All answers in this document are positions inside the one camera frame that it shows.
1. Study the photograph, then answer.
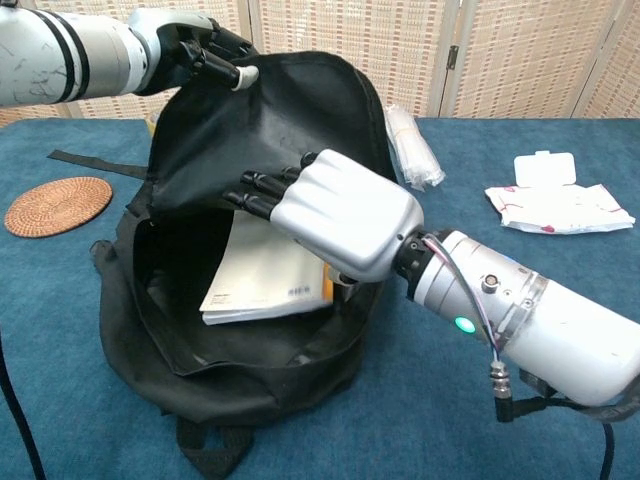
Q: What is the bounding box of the blue table cover cloth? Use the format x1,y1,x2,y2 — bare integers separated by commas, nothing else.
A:
0,117,640,480

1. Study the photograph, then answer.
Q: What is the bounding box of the bamboo folding screen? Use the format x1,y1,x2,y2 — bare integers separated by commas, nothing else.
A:
0,0,640,129

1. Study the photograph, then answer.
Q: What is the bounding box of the white wet wipes pack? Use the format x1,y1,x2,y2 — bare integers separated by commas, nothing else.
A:
483,149,636,235

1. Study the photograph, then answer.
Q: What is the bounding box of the round woven rattan coaster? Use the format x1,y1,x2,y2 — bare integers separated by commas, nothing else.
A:
3,176,114,239

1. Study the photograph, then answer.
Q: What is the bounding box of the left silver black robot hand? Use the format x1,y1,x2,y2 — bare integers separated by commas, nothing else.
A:
127,7,261,97

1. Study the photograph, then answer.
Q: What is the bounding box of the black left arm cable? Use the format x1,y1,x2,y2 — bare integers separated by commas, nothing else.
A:
0,324,49,480

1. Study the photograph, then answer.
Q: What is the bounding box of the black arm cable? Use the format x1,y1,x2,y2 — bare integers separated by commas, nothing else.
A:
0,324,49,480
489,360,618,480

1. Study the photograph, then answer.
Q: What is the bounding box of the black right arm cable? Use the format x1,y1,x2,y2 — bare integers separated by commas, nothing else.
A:
489,360,618,480

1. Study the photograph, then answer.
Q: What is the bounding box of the yellow and white book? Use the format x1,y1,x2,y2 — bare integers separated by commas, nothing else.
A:
198,212,335,327

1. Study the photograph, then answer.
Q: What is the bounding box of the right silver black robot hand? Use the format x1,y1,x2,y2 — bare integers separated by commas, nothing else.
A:
223,148,425,301

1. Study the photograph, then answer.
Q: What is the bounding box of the black fabric backpack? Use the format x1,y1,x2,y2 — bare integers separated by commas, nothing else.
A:
47,49,401,480

